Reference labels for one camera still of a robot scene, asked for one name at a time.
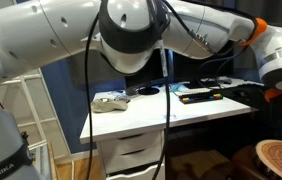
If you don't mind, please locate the round log slice pillow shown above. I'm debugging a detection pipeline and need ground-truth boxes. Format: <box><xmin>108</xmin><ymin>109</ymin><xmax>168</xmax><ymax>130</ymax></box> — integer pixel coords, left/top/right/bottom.
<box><xmin>252</xmin><ymin>139</ymin><xmax>282</xmax><ymax>180</ymax></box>

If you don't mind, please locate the black desk mat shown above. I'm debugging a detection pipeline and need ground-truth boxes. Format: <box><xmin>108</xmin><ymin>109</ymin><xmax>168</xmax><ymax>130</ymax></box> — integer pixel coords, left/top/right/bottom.
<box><xmin>220</xmin><ymin>83</ymin><xmax>272</xmax><ymax>111</ymax></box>

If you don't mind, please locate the white side desk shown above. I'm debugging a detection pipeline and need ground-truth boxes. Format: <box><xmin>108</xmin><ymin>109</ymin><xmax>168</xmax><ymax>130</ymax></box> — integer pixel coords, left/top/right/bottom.
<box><xmin>210</xmin><ymin>76</ymin><xmax>265</xmax><ymax>88</ymax></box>

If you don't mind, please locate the black keyboard with colourful keys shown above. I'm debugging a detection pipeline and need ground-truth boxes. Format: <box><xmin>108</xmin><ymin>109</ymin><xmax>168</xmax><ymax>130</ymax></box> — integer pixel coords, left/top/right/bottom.
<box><xmin>178</xmin><ymin>92</ymin><xmax>224</xmax><ymax>105</ymax></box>

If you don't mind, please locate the black monitor with flat stand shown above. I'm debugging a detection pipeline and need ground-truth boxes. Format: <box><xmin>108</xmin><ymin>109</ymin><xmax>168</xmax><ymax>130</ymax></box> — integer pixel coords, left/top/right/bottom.
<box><xmin>173</xmin><ymin>49</ymin><xmax>234</xmax><ymax>90</ymax></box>

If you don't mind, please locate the teal desk item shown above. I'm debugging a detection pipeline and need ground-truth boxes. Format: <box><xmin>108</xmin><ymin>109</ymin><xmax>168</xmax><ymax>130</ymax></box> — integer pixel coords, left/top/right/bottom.
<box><xmin>166</xmin><ymin>83</ymin><xmax>184</xmax><ymax>94</ymax></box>

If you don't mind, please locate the white drawer unit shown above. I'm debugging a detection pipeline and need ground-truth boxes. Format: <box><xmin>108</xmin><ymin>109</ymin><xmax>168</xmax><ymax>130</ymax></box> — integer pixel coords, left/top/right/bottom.
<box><xmin>95</xmin><ymin>129</ymin><xmax>166</xmax><ymax>180</ymax></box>

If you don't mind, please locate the small grey desk item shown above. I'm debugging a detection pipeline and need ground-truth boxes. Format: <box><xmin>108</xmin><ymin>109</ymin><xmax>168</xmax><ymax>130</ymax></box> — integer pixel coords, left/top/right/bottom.
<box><xmin>114</xmin><ymin>94</ymin><xmax>131</xmax><ymax>103</ymax></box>

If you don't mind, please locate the beige cap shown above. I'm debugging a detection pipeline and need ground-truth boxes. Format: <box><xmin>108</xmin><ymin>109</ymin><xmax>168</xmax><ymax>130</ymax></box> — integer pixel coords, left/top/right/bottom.
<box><xmin>90</xmin><ymin>98</ymin><xmax>129</xmax><ymax>114</ymax></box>

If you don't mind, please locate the white and green box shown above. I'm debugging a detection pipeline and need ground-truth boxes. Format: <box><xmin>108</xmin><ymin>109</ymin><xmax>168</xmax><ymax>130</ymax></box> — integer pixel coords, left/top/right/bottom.
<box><xmin>28</xmin><ymin>141</ymin><xmax>55</xmax><ymax>180</ymax></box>

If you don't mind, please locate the white metal rack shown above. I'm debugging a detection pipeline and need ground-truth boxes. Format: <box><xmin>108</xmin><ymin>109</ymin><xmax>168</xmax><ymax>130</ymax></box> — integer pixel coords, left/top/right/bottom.
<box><xmin>0</xmin><ymin>68</ymin><xmax>72</xmax><ymax>161</ymax></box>

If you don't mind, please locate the orange gripper mount bracket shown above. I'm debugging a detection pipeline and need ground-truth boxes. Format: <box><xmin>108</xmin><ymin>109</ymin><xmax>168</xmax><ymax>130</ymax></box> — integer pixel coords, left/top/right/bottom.
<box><xmin>264</xmin><ymin>87</ymin><xmax>282</xmax><ymax>103</ymax></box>

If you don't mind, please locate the black wrist cable bundle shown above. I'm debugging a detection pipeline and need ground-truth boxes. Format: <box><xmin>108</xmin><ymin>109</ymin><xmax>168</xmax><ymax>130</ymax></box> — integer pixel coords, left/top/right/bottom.
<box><xmin>162</xmin><ymin>0</ymin><xmax>260</xmax><ymax>92</ymax></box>

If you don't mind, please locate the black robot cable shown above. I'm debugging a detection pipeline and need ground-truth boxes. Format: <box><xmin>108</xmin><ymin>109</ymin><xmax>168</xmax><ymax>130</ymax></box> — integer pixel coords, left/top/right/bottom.
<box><xmin>84</xmin><ymin>12</ymin><xmax>102</xmax><ymax>180</ymax></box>
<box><xmin>149</xmin><ymin>0</ymin><xmax>173</xmax><ymax>180</ymax></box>

